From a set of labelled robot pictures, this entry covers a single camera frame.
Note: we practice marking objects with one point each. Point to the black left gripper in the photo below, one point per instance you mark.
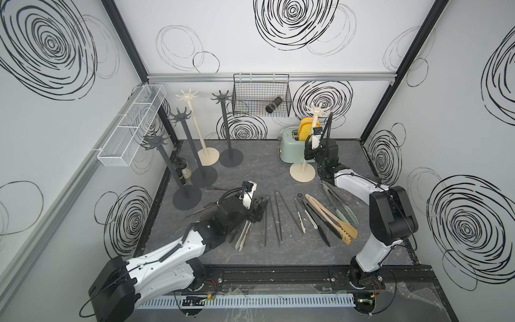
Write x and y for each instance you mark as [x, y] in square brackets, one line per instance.
[257, 212]

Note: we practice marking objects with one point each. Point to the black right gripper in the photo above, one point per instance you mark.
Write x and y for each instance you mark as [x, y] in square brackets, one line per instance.
[308, 150]

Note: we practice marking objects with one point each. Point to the dark grey rack stand back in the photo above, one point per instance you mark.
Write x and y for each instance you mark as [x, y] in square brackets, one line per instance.
[230, 157]

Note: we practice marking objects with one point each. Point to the dark grey rack stand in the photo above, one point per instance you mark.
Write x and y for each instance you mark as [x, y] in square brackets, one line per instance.
[187, 196]
[203, 176]
[230, 157]

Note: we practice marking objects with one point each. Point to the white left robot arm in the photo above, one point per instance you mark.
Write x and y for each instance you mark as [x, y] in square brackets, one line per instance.
[123, 285]

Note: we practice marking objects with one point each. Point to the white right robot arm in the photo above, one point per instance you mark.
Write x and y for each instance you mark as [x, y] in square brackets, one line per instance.
[391, 215]

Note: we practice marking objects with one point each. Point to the slim black tongs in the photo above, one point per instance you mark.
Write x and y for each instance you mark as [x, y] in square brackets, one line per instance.
[288, 225]

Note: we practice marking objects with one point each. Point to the small steel tongs white tip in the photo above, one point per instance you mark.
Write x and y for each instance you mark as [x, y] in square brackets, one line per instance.
[303, 215]

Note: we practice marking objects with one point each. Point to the black nylon tongs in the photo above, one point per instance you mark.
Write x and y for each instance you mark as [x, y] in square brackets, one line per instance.
[316, 221]

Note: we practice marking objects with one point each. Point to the tall cream utensil rack stand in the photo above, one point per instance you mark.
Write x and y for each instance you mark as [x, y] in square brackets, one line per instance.
[208, 155]

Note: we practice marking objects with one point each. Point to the green ringed steel tongs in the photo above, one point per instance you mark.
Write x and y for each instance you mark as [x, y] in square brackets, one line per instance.
[342, 209]

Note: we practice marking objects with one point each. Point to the wooden bamboo tongs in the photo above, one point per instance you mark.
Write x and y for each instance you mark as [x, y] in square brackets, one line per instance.
[341, 229]

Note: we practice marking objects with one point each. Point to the yellow sponge toast slice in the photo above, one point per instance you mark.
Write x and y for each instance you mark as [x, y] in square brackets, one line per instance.
[305, 128]

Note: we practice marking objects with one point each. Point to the black pepper grinder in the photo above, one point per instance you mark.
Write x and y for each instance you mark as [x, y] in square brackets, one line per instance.
[272, 106]

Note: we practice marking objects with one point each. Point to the dark grey rack stand middle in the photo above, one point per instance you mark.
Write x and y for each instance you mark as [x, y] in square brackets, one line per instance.
[203, 176]

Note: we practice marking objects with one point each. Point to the dark grey rack stand front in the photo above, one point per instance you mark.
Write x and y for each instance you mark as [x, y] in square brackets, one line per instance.
[187, 196]

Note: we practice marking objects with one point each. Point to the small glass jar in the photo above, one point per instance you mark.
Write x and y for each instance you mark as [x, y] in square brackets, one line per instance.
[183, 170]

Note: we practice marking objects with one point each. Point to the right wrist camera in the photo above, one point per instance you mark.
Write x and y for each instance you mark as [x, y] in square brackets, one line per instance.
[316, 135]

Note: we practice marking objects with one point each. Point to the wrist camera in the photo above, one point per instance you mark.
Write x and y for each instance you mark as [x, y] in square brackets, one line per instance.
[249, 189]
[316, 135]

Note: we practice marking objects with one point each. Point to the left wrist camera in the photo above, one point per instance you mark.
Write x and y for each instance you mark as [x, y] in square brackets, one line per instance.
[249, 189]

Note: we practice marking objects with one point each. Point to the steel wire tongs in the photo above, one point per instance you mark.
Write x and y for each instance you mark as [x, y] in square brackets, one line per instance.
[210, 205]

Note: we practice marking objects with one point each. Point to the black wire wall basket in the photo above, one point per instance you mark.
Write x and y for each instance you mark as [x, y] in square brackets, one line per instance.
[252, 93]

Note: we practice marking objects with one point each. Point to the grey cable duct strip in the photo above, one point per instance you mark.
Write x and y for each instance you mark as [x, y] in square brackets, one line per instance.
[190, 302]

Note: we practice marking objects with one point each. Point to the white wire wall basket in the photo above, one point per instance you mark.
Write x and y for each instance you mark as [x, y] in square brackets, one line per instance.
[131, 130]

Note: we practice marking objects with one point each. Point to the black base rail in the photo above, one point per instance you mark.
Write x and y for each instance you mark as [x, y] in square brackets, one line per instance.
[338, 277]

